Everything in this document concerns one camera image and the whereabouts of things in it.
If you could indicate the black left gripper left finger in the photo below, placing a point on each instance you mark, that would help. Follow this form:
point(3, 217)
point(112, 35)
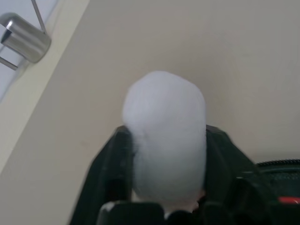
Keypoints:
point(110, 168)

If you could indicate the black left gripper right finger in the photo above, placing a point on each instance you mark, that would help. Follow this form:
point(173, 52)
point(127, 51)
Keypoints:
point(229, 178)

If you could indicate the white stuffing wad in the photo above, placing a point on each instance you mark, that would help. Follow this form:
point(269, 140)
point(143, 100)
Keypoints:
point(164, 129)

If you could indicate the black paddle case red lining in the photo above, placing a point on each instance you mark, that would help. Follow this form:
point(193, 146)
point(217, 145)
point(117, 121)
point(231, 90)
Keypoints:
point(288, 182)

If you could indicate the steel watering can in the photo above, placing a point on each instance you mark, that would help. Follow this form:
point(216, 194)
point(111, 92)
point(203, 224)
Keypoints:
point(25, 39)

